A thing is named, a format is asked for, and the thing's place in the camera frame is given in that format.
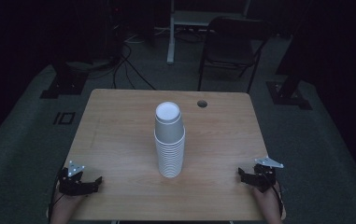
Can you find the person's left hand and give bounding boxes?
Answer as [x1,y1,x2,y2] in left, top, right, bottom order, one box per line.
[53,188,85,217]

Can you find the black stand base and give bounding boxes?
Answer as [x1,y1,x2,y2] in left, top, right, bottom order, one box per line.
[265,63,313,111]
[39,61,90,100]

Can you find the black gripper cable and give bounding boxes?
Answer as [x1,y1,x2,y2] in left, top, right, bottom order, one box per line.
[274,180,285,218]
[48,174,64,223]

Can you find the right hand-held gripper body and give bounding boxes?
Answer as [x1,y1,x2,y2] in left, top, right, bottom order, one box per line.
[252,156,285,193]

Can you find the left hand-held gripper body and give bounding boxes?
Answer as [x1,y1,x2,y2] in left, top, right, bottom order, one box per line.
[57,160,90,197]

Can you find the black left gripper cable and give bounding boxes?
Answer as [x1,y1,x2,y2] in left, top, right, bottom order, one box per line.
[48,174,64,223]

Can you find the person's right hand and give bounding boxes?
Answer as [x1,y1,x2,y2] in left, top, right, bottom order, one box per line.
[252,181,281,216]

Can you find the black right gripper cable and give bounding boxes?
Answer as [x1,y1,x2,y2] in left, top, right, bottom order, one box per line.
[274,180,285,218]

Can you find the black floor cables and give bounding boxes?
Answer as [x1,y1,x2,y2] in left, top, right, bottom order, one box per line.
[111,43,157,91]

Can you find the black folding chair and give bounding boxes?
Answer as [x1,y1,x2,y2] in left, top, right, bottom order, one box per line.
[196,16,274,94]

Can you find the white metal desk frame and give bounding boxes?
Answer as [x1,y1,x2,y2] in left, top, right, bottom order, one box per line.
[165,0,252,65]

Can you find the stack of white paper cups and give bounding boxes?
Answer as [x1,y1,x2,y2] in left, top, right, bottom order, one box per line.
[153,101,187,179]

